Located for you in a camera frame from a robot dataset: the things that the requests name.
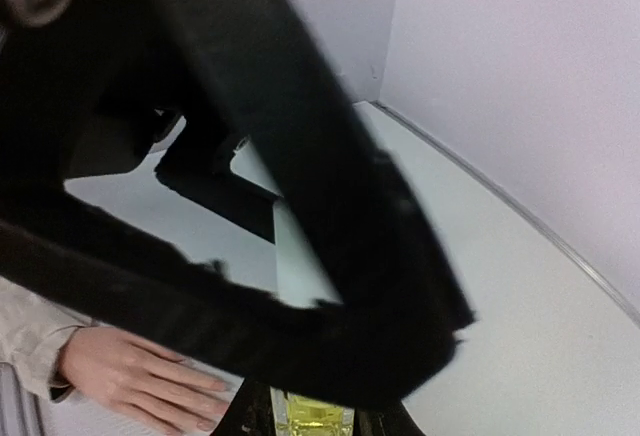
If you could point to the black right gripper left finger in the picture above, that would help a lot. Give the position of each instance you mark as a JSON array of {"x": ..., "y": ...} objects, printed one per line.
[{"x": 249, "y": 413}]

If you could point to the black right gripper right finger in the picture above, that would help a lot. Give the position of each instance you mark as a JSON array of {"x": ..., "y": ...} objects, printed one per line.
[{"x": 392, "y": 421}]

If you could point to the bare human hand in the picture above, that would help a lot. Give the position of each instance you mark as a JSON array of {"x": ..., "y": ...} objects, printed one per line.
[{"x": 141, "y": 380}]

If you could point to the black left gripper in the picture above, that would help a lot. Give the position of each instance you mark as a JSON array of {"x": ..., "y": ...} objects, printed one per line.
[{"x": 70, "y": 104}]

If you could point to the yellow nail polish bottle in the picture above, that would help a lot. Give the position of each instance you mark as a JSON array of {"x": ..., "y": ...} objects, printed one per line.
[{"x": 295, "y": 415}]

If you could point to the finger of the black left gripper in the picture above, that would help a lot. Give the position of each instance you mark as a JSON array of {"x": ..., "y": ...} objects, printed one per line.
[
  {"x": 350, "y": 181},
  {"x": 393, "y": 329}
]

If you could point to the beige sleeved forearm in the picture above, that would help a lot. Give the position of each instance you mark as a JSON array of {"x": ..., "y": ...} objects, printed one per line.
[{"x": 33, "y": 332}]

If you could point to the aluminium table rear rail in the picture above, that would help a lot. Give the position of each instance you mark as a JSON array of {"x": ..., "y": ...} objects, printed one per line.
[{"x": 616, "y": 296}]

